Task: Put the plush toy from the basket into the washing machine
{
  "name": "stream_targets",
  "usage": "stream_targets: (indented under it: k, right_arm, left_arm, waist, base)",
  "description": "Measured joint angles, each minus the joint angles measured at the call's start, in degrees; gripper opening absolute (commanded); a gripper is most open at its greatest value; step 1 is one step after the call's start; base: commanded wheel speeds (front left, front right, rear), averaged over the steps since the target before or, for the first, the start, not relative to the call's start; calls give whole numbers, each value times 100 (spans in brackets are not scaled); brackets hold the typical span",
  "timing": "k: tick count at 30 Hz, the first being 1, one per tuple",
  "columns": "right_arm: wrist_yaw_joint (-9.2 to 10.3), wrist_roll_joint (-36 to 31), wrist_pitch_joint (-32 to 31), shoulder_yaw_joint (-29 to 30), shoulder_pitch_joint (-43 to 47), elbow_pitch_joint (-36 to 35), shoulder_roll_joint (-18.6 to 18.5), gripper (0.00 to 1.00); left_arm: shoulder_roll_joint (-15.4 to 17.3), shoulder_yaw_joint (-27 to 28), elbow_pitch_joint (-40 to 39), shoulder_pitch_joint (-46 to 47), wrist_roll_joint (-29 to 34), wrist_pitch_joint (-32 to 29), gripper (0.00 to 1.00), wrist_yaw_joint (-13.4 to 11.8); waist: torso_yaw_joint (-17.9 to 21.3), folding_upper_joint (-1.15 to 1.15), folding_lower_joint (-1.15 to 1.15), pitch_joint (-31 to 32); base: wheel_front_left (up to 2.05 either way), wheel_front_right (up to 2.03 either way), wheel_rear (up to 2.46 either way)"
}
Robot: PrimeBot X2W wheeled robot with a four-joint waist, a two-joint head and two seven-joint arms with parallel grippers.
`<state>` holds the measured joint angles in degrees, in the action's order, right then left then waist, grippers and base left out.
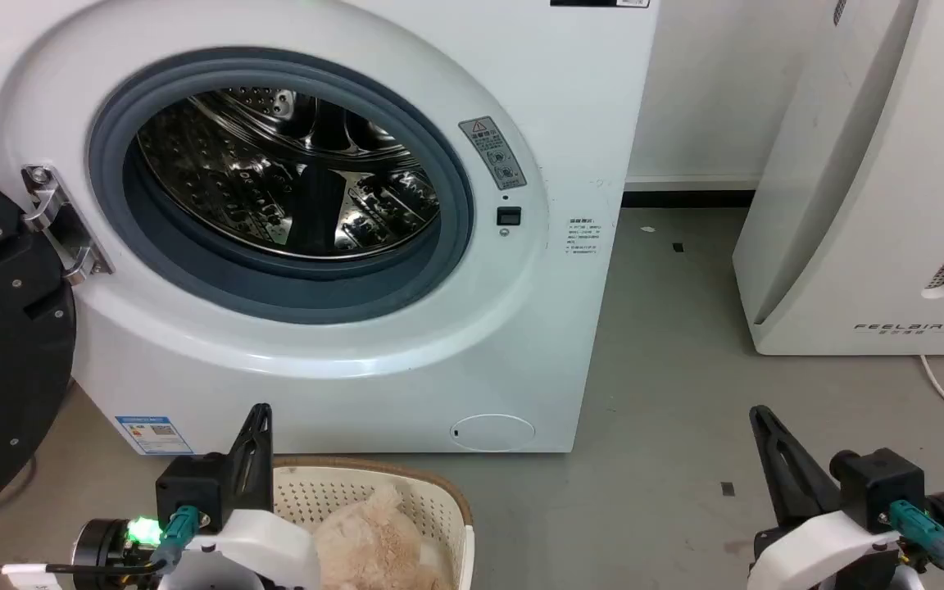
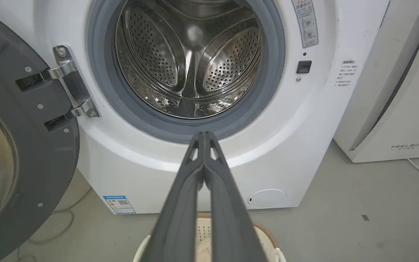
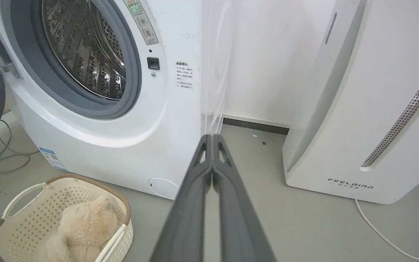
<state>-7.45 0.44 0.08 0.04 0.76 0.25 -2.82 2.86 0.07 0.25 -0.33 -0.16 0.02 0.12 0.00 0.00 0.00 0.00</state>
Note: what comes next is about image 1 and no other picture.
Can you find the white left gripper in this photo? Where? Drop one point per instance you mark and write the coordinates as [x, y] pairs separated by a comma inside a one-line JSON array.
[[259, 545]]

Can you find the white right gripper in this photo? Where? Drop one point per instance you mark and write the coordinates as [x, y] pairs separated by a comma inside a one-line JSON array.
[[824, 549]]

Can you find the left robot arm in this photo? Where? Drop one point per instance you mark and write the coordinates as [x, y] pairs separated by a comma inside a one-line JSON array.
[[103, 545]]

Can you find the beige plush toy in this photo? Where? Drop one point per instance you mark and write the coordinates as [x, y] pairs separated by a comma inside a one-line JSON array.
[[374, 545]]

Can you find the black washing machine door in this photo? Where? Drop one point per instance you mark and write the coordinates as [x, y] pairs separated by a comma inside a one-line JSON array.
[[5, 344]]

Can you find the stainless steel washing machine drum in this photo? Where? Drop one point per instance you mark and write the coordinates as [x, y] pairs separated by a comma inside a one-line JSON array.
[[275, 180]]

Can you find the blue energy label sticker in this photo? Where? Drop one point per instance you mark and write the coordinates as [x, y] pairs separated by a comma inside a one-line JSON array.
[[153, 434]]

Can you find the cream perforated laundry basket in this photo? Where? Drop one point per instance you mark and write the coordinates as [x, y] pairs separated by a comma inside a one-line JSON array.
[[439, 508]]

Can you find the oval white filter cover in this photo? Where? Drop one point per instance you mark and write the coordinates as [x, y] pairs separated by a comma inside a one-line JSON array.
[[492, 432]]

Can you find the white air purifier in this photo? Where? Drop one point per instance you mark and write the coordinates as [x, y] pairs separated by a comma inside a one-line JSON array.
[[873, 205]]

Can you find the grey rubber door gasket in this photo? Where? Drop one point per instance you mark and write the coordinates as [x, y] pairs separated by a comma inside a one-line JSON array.
[[447, 246]]

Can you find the chrome door hinge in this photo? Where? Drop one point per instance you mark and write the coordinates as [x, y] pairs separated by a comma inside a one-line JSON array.
[[62, 225]]

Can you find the black door latch socket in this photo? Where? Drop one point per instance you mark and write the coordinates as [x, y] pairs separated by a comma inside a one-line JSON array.
[[508, 216]]

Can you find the grey warning sticker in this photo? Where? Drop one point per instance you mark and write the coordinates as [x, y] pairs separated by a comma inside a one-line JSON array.
[[493, 152]]

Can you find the white front-load washing machine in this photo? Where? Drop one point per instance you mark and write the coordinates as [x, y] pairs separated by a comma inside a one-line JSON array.
[[570, 98]]

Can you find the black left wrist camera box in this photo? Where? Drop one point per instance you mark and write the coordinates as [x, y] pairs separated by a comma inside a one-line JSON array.
[[189, 487]]

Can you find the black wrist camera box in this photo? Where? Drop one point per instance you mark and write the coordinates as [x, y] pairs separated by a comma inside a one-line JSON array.
[[189, 487], [882, 483]]

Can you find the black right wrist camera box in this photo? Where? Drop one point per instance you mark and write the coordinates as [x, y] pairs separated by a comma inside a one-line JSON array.
[[882, 483]]

